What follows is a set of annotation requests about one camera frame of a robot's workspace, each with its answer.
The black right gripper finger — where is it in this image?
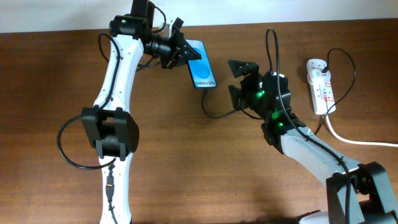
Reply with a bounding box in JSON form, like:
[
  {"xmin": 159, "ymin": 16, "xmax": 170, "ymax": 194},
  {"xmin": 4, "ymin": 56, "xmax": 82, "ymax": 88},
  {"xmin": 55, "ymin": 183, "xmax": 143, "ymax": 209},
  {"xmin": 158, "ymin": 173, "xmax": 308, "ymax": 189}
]
[
  {"xmin": 228, "ymin": 59, "xmax": 259, "ymax": 78},
  {"xmin": 228, "ymin": 85, "xmax": 241, "ymax": 109}
]

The blue Samsung smartphone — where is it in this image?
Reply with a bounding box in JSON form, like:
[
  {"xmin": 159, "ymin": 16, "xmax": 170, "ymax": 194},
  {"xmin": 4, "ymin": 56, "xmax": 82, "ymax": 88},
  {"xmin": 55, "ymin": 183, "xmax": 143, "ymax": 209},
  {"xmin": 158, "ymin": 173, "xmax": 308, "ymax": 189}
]
[{"xmin": 187, "ymin": 40, "xmax": 217, "ymax": 89}]

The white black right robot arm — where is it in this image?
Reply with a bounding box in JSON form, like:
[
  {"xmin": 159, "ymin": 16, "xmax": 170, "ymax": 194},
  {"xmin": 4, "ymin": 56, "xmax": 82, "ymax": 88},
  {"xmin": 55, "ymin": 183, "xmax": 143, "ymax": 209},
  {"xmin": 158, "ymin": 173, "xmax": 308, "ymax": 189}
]
[{"xmin": 228, "ymin": 59, "xmax": 397, "ymax": 223}]

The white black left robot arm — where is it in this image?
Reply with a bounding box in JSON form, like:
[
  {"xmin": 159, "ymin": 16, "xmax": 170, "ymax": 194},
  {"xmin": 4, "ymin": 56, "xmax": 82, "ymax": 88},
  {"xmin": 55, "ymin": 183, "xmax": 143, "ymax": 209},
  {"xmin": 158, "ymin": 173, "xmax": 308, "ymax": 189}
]
[{"xmin": 81, "ymin": 1, "xmax": 201, "ymax": 223}]

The white USB charger plug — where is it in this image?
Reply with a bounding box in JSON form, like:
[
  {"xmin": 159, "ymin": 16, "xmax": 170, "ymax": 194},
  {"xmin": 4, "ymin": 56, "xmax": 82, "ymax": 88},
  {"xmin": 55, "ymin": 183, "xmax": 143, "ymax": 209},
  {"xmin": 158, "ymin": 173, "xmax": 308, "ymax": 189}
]
[{"xmin": 311, "ymin": 68, "xmax": 331, "ymax": 82}]

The white power strip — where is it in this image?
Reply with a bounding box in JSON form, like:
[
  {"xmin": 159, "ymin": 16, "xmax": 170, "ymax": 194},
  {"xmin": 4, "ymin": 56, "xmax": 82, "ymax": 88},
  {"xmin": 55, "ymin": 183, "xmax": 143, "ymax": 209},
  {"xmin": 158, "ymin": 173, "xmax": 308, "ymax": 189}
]
[{"xmin": 307, "ymin": 58, "xmax": 336, "ymax": 115}]

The white power strip cord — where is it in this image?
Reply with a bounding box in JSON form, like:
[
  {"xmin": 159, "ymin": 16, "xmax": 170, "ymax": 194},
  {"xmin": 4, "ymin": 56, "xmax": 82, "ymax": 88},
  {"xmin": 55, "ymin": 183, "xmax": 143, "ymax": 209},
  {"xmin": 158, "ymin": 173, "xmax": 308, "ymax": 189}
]
[{"xmin": 323, "ymin": 113, "xmax": 398, "ymax": 148}]

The black USB charging cable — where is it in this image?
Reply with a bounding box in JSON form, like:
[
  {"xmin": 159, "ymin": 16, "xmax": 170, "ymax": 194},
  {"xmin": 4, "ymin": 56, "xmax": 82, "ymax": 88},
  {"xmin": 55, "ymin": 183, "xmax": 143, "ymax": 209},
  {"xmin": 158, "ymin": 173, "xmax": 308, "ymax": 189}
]
[{"xmin": 201, "ymin": 48, "xmax": 357, "ymax": 135}]

